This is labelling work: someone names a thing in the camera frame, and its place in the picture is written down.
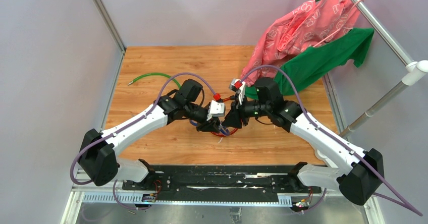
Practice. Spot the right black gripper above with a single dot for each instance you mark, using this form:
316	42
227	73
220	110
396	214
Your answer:
233	117

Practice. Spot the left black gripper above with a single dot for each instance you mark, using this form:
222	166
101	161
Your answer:
210	125

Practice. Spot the blue cable lock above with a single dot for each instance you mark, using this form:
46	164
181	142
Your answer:
223	132

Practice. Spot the red cable lock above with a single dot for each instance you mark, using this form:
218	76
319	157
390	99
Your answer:
225	100

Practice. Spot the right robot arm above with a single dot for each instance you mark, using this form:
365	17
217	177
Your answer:
351	170

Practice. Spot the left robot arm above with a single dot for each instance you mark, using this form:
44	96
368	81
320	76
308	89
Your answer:
99	151

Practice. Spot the green t-shirt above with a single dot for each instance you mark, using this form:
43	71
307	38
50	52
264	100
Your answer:
310	65

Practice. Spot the pink patterned garment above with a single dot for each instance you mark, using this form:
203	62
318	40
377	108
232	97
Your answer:
300	29

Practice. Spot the pink clothes hanger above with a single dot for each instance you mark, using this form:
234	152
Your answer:
348	15

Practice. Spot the metal clothes rack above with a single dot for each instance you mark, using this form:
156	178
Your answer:
356	95

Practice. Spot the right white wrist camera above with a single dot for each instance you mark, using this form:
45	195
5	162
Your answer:
238	87

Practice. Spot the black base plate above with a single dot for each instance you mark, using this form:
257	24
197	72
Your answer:
221	183

